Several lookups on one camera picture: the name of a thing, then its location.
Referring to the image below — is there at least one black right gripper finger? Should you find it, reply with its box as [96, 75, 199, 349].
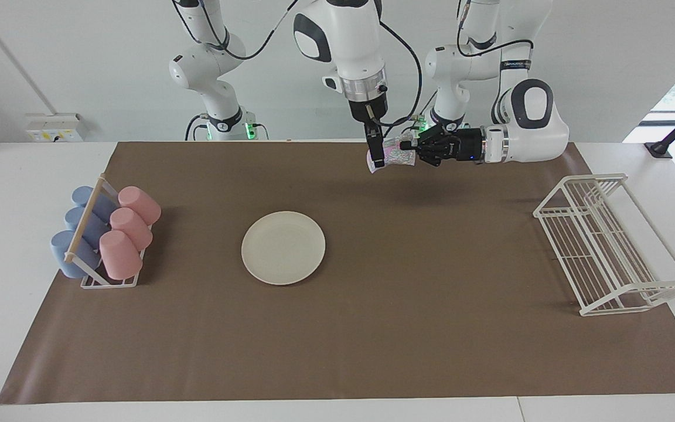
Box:
[369, 136, 386, 171]

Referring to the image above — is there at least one round cream plate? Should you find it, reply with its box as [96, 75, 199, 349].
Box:
[241, 211, 326, 286]

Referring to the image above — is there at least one brown table mat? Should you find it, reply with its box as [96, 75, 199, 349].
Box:
[0, 141, 675, 405]

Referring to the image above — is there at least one pink plastic cup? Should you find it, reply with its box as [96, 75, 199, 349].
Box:
[99, 230, 143, 281]
[110, 207, 154, 251]
[118, 186, 162, 226]

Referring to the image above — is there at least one blue plastic cup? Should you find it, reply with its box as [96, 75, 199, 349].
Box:
[71, 186, 118, 222]
[50, 230, 103, 278]
[64, 206, 110, 247]

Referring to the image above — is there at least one cup rack with wooden rod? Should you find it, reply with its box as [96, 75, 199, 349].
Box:
[64, 173, 146, 289]

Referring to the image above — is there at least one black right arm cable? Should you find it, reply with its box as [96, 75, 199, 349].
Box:
[172, 0, 423, 127]

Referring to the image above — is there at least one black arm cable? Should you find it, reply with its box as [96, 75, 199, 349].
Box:
[172, 0, 423, 127]
[456, 0, 534, 59]

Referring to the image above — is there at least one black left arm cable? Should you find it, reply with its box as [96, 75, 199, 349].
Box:
[456, 0, 534, 59]

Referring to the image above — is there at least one white wire dish rack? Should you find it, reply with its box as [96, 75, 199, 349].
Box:
[533, 173, 675, 317]

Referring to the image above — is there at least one white wall socket box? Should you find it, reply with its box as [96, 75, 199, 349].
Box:
[25, 113, 88, 142]

